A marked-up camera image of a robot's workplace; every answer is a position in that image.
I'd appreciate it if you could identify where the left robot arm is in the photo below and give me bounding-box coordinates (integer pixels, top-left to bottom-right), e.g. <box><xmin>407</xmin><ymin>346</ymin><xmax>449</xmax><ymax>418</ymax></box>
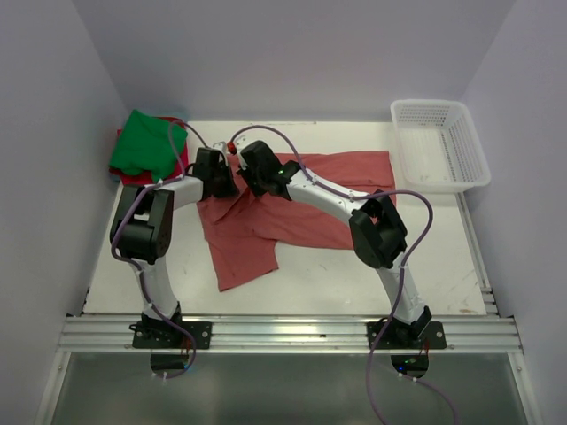
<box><xmin>110</xmin><ymin>148</ymin><xmax>237</xmax><ymax>351</ymax></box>

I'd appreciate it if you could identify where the aluminium mounting rail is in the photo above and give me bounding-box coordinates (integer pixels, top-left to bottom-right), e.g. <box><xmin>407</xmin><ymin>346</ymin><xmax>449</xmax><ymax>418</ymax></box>
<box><xmin>57</xmin><ymin>314</ymin><xmax>523</xmax><ymax>354</ymax></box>

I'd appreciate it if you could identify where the white plastic basket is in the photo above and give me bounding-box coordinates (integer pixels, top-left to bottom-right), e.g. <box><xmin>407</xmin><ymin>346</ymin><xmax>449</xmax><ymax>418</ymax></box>
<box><xmin>391</xmin><ymin>99</ymin><xmax>491</xmax><ymax>193</ymax></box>

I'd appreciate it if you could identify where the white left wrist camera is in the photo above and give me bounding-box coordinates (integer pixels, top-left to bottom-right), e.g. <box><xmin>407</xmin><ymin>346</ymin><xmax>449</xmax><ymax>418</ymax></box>
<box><xmin>212</xmin><ymin>141</ymin><xmax>228</xmax><ymax>152</ymax></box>

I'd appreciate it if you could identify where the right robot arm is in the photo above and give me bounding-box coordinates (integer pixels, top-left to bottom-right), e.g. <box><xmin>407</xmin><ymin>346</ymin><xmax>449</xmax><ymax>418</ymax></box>
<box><xmin>229</xmin><ymin>141</ymin><xmax>447</xmax><ymax>350</ymax></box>

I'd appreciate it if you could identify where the green folded t shirt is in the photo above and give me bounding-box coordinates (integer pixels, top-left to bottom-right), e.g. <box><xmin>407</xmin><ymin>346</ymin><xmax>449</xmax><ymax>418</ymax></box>
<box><xmin>108</xmin><ymin>109</ymin><xmax>190</xmax><ymax>184</ymax></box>

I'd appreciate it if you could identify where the salmon pink t shirt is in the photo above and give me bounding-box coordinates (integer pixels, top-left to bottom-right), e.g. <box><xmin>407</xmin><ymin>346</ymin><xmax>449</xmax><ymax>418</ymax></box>
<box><xmin>198</xmin><ymin>151</ymin><xmax>395</xmax><ymax>292</ymax></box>

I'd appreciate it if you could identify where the red folded t shirt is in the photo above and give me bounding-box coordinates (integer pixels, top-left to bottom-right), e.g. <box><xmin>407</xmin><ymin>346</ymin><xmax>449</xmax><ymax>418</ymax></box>
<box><xmin>115</xmin><ymin>116</ymin><xmax>191</xmax><ymax>189</ymax></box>

